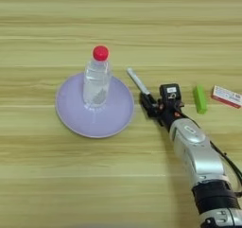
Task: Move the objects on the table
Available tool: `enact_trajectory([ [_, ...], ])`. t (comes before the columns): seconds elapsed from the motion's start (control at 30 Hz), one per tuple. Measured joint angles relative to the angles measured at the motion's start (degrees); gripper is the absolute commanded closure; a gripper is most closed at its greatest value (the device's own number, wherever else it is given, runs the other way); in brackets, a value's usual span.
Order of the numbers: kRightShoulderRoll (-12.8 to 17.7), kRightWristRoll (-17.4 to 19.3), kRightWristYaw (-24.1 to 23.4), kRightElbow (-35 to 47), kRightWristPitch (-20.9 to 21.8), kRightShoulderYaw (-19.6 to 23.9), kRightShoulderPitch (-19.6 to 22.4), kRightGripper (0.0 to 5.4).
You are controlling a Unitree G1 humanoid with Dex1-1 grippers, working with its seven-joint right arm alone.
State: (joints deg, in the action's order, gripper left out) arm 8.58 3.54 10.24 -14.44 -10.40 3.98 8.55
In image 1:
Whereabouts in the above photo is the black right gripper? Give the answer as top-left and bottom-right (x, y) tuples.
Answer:
(139, 92), (191, 132)

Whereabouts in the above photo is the white marker with black cap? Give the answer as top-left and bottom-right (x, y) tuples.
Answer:
(126, 67), (152, 97)

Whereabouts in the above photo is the green rectangular block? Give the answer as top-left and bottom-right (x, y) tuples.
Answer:
(193, 85), (209, 115)

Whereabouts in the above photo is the clear bottle with red cap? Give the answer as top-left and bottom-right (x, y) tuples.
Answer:
(82, 45), (113, 110)

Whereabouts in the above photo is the red and white small box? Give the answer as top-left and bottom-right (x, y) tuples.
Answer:
(211, 85), (242, 110)

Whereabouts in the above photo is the lavender round plate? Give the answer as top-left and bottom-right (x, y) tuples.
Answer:
(55, 72), (136, 139)

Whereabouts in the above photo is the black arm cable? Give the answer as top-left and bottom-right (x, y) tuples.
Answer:
(209, 140), (242, 199)

